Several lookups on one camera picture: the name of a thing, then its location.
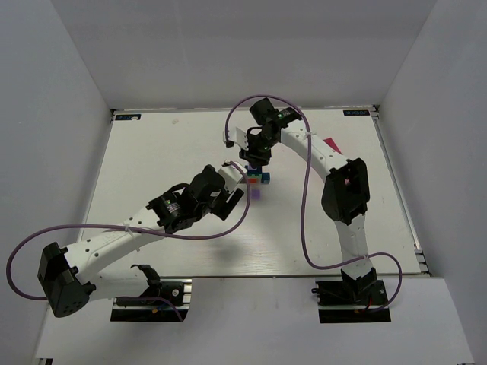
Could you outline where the blue table sticker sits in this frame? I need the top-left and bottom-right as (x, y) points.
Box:
(343, 109), (370, 116)
(115, 114), (142, 121)

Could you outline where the pink plastic box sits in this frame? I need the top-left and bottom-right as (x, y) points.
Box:
(323, 138), (342, 154)

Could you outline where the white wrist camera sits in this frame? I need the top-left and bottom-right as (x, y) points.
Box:
(223, 127), (248, 150)
(218, 160), (247, 192)

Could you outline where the right blue table sticker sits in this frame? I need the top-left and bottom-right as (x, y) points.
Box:
(343, 109), (370, 116)

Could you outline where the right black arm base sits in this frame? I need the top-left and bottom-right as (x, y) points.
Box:
(311, 280), (391, 324)

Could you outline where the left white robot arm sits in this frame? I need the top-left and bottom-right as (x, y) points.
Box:
(37, 161), (247, 318)

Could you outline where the left blue table sticker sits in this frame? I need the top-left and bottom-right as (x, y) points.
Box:
(115, 114), (142, 121)

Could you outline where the blue wood cube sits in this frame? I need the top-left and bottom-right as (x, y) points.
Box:
(261, 173), (271, 184)

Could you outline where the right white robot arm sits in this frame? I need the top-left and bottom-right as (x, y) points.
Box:
(240, 97), (377, 302)

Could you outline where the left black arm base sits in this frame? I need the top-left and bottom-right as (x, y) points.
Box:
(110, 279), (192, 323)

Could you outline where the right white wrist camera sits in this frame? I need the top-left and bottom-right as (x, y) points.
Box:
(223, 127), (248, 150)

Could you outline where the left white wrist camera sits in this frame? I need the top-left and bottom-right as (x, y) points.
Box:
(218, 160), (247, 192)

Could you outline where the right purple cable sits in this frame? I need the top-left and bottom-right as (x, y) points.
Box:
(225, 94), (403, 313)

